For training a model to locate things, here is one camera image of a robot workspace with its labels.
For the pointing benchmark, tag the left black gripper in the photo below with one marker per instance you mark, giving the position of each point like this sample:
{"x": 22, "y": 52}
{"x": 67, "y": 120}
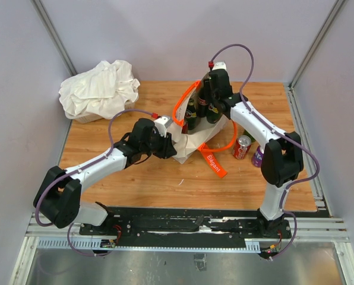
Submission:
{"x": 168, "y": 149}

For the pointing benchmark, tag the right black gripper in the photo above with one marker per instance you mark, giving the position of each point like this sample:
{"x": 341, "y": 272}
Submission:
{"x": 210, "y": 100}

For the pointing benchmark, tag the canvas tote bag orange handles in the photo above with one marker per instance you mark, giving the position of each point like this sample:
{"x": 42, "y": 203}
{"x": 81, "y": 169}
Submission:
{"x": 197, "y": 139}

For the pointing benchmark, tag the green bottle gold foil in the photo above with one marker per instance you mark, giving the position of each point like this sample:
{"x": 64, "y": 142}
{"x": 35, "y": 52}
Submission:
{"x": 247, "y": 134}

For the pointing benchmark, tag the red cola can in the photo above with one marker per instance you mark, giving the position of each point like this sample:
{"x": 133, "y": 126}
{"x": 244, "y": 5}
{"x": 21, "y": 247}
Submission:
{"x": 241, "y": 147}

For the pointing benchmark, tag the purple soda can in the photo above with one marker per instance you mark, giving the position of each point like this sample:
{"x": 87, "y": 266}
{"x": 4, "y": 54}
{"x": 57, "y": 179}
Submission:
{"x": 258, "y": 157}

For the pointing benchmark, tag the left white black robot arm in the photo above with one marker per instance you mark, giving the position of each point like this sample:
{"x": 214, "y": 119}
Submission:
{"x": 59, "y": 196}

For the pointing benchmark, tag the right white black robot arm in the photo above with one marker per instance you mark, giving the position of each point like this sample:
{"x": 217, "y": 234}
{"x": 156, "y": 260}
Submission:
{"x": 282, "y": 155}

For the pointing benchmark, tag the cola glass bottle red cap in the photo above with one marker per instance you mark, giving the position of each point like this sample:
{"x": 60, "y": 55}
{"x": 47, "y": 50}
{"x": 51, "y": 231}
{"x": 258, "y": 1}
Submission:
{"x": 201, "y": 101}

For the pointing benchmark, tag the white crumpled cloth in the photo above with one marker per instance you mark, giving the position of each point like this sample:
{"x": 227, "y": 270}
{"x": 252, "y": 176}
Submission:
{"x": 103, "y": 91}

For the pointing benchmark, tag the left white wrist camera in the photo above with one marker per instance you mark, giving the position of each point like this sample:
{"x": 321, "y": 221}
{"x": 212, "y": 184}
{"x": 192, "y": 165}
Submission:
{"x": 162, "y": 123}

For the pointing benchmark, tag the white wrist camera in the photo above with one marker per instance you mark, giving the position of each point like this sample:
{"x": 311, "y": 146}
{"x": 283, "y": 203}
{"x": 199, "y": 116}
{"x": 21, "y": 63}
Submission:
{"x": 162, "y": 123}
{"x": 217, "y": 65}

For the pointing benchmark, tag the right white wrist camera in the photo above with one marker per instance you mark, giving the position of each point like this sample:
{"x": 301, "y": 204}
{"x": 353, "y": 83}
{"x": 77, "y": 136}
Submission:
{"x": 217, "y": 65}

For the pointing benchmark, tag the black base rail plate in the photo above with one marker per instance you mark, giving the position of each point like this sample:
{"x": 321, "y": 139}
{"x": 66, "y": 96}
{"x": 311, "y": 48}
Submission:
{"x": 173, "y": 228}

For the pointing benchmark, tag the right aluminium frame post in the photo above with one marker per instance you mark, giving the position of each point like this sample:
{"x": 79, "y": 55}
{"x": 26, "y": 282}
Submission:
{"x": 318, "y": 39}

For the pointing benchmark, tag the aluminium frame post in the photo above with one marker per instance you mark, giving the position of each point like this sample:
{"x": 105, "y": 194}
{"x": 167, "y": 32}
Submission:
{"x": 54, "y": 36}
{"x": 318, "y": 39}

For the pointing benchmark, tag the left aluminium frame post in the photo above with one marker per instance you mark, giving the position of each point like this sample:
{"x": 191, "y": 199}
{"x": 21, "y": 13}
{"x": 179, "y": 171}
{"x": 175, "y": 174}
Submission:
{"x": 54, "y": 36}

